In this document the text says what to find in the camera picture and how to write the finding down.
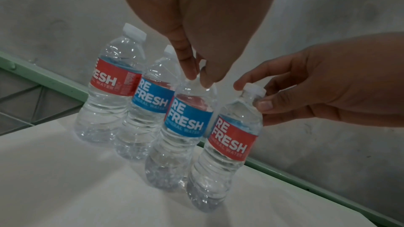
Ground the white table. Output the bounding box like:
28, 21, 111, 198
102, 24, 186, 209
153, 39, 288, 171
0, 119, 379, 227

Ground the person's right hand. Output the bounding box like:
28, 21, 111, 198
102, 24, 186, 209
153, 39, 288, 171
233, 31, 404, 128

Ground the person's left hand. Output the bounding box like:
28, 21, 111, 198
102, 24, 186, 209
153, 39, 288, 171
112, 0, 287, 90

